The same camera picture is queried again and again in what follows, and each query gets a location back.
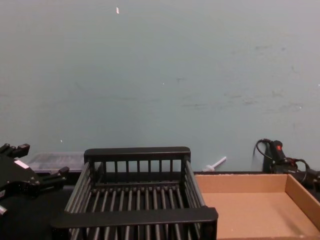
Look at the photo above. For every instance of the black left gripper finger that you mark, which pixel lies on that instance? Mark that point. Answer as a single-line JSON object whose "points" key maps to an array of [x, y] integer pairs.
{"points": [[20, 150], [53, 178]]}

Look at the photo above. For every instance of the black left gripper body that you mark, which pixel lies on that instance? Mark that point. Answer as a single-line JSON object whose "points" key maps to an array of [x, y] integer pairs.
{"points": [[18, 175]]}

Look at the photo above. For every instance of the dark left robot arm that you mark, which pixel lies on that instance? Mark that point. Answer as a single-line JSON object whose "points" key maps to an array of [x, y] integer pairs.
{"points": [[15, 220]]}

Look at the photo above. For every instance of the clear plastic case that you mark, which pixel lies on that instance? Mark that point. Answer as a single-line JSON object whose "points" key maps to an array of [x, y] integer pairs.
{"points": [[57, 161]]}

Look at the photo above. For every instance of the black rack with steel bars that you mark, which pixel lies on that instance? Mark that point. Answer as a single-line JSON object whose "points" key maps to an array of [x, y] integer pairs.
{"points": [[140, 220]]}

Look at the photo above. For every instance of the small white three-armed plastic piece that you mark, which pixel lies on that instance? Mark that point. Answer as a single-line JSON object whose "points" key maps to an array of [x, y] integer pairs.
{"points": [[215, 163]]}

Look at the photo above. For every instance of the shallow brown cardboard tray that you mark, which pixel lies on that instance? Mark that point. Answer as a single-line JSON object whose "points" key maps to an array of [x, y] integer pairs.
{"points": [[250, 212]]}

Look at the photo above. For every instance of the plain pale wall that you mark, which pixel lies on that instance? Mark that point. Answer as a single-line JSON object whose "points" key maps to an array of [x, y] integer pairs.
{"points": [[150, 75]]}

